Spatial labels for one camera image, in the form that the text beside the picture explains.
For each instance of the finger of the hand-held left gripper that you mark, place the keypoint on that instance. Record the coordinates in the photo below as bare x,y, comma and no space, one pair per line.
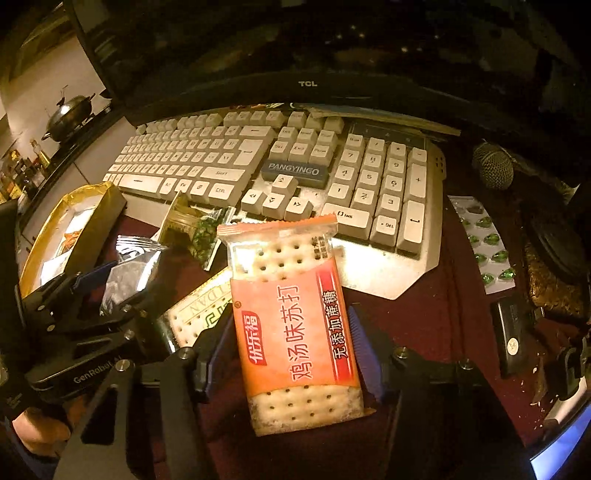
87,279
124,316

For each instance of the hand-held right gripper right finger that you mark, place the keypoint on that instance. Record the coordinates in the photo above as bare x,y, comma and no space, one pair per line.
364,350

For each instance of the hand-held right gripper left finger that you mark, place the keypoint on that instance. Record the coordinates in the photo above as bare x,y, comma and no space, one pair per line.
214,350

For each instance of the small orange snack packet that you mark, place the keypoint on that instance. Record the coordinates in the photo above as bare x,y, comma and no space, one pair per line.
73,241

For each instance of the cream label cracker packet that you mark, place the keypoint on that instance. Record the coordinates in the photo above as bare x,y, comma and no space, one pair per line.
194,314

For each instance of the silver snack packet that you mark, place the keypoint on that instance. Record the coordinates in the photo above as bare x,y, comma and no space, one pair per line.
131,272

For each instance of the white box with yellow tape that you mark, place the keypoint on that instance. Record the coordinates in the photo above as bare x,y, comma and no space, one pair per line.
99,217

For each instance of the large orange cracker packet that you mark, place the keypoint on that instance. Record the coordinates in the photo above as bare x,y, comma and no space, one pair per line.
295,332

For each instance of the green yellow pea packet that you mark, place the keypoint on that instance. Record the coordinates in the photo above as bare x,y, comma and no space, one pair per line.
203,235

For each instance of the person's left hand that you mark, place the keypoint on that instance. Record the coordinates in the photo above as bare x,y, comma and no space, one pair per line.
41,429

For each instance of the white base cabinets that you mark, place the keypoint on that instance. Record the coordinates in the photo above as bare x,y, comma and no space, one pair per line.
78,170

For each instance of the row of condiment bottles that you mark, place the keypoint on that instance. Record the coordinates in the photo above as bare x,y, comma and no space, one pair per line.
23,170

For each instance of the yellow oil bottle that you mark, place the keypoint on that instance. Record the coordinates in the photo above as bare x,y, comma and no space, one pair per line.
40,157

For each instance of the small black device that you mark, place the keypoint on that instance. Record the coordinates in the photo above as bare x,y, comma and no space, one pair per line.
512,337

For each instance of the green pill blister pack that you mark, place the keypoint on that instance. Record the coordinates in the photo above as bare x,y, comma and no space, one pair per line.
485,258

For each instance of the steel wok with lid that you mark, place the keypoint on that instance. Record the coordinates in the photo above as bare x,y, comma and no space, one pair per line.
69,115

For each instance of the white keyboard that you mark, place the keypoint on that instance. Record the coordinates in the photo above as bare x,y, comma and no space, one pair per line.
369,184

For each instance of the gold patterned pouch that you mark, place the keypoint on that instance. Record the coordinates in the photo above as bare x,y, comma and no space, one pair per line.
549,295

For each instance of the black round object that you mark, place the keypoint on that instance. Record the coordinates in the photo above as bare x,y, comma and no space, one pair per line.
554,249

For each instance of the grey mesh microphone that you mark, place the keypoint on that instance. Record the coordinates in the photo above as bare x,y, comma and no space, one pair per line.
491,164

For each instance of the black monitor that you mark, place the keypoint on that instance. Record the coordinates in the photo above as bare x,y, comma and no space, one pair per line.
323,41

